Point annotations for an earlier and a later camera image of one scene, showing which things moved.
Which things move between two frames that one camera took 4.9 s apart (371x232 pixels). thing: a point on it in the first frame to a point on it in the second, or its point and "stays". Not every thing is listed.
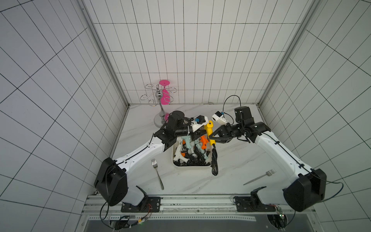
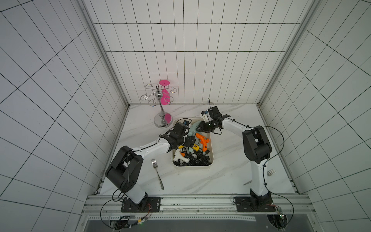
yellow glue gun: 208,126 to 195,147
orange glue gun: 204,140 stays
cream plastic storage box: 192,152 stays
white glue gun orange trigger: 179,155 stays
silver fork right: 268,173 stays
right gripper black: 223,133 to 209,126
